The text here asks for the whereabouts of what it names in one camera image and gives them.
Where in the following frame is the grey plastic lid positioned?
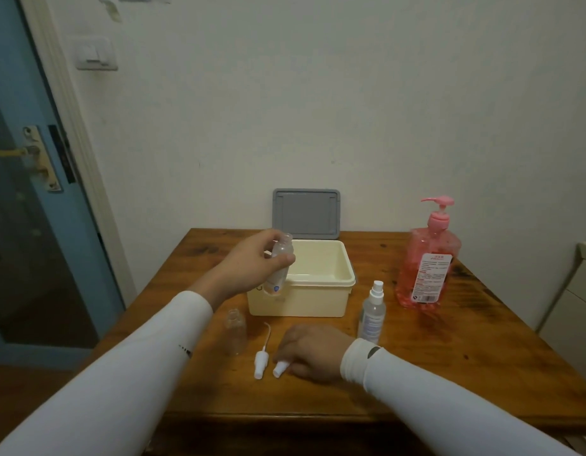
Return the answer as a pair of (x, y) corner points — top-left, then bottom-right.
(272, 188), (342, 241)

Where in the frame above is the person's right forearm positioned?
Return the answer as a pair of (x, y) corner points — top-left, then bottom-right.
(340, 338), (584, 456)

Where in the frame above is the white door frame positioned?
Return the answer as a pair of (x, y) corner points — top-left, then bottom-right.
(17, 0), (138, 309)

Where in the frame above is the person's right hand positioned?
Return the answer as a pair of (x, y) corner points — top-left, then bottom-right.
(273, 324), (355, 383)

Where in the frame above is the white light switch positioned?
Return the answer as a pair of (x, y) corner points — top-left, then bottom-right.
(75, 36), (119, 72)

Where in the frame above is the clear bottle with label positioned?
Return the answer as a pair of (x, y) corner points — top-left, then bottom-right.
(263, 233), (295, 298)

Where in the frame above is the person's left hand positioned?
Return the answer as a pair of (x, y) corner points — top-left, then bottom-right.
(193, 229), (296, 310)

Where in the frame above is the blue door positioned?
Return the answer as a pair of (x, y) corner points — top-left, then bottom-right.
(0, 0), (128, 367)

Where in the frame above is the cream plastic box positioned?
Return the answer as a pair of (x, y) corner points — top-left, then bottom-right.
(247, 239), (357, 318)

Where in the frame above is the person's left forearm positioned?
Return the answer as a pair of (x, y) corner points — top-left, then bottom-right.
(0, 290), (214, 456)

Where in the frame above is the brass door handle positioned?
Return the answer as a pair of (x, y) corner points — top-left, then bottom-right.
(0, 125), (63, 193)

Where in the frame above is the black door latch plate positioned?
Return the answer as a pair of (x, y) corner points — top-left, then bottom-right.
(48, 123), (78, 185)

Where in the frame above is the pink pump soap bottle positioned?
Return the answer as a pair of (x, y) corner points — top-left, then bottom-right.
(398, 195), (463, 307)

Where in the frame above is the white spray nozzle with tube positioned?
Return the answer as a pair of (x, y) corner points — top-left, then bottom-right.
(253, 323), (272, 380)

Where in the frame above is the clear spray bottle white cap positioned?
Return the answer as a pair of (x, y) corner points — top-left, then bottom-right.
(357, 280), (387, 345)

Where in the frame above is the white cabinet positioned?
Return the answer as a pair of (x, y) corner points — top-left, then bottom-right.
(537, 240), (586, 386)

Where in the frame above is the small empty clear bottle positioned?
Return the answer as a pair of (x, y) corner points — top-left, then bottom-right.
(226, 308), (247, 356)

